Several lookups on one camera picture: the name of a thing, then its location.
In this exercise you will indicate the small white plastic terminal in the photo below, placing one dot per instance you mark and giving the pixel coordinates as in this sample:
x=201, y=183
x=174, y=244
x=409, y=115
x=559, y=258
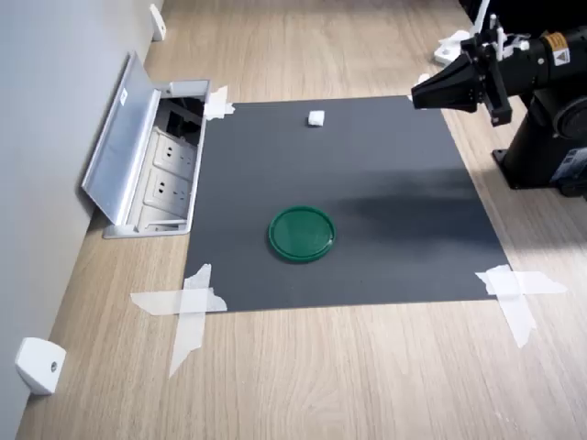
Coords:
x=315, y=118

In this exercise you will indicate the round green lid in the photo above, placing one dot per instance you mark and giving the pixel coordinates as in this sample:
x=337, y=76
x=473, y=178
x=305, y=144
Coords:
x=301, y=234

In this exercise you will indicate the white tape piece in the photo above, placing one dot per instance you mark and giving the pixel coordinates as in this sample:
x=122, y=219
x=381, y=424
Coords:
x=218, y=105
x=424, y=79

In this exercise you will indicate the dark grey mat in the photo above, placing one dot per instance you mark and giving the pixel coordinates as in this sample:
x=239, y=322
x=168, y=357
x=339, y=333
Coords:
x=321, y=183

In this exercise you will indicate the white tape strip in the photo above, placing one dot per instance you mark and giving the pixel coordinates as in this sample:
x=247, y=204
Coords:
x=520, y=321
x=190, y=334
x=156, y=301
x=541, y=283

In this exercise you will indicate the white label sticker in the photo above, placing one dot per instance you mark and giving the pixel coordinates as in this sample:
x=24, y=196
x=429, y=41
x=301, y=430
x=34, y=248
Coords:
x=124, y=98

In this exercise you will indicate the grey partition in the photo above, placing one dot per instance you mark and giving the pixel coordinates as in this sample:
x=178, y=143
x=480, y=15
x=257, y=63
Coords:
x=41, y=137

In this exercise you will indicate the white taped stand bracket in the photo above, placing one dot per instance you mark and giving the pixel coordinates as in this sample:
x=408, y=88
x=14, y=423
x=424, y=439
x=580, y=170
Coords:
x=451, y=48

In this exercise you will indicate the white table bracket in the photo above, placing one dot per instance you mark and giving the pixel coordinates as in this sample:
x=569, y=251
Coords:
x=39, y=366
x=157, y=23

